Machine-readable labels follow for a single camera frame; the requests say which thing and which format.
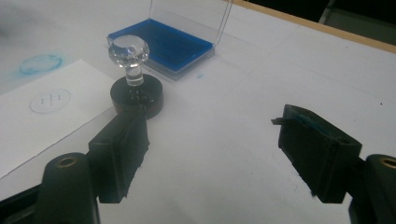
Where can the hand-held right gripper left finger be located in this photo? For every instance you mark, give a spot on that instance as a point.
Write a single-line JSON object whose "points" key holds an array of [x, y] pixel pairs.
{"points": [[118, 155]]}

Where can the blue ink pad clear case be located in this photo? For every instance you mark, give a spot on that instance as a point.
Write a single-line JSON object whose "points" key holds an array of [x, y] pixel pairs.
{"points": [[168, 43]]}

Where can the small white paper sheet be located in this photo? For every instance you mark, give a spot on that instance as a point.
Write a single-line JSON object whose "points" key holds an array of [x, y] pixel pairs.
{"points": [[31, 130]]}

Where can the large white table cover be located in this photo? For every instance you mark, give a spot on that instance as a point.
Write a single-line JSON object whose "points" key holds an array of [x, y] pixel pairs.
{"points": [[218, 140]]}

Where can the wooden table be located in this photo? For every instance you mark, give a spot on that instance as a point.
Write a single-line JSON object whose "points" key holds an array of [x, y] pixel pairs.
{"points": [[342, 33]]}

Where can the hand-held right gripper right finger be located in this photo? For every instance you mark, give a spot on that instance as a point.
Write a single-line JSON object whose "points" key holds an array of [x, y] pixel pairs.
{"points": [[314, 155]]}

